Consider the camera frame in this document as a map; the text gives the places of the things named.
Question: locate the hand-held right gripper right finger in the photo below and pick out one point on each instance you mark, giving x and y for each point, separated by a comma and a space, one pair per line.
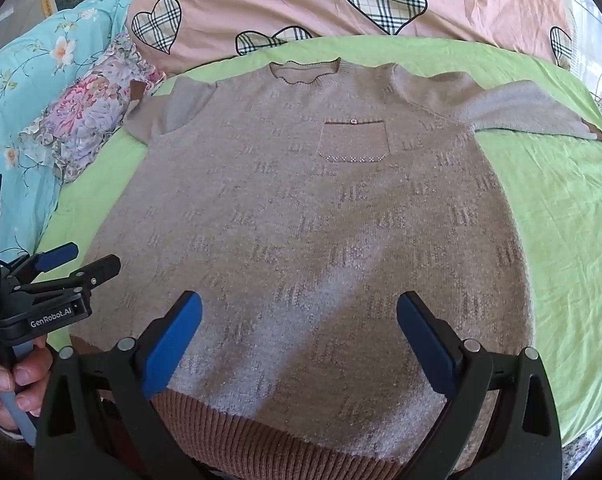
426, 340

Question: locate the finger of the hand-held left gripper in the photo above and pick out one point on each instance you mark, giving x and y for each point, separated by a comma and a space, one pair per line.
93, 271
56, 256

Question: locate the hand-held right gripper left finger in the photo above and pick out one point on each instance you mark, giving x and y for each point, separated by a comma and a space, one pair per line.
173, 340

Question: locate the beige knit sweater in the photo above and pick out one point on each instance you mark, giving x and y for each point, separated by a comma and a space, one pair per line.
301, 220

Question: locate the person's left hand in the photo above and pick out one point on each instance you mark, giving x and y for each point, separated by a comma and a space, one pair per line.
31, 367

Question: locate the floral ruffled pillow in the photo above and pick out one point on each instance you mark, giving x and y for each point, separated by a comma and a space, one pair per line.
91, 110

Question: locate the teal floral blanket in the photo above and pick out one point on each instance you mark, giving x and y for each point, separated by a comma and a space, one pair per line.
26, 95

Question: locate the light green bed sheet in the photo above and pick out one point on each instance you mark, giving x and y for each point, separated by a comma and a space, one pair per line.
556, 220

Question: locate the pink heart-print quilt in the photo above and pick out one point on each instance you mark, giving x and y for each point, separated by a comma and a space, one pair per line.
301, 0

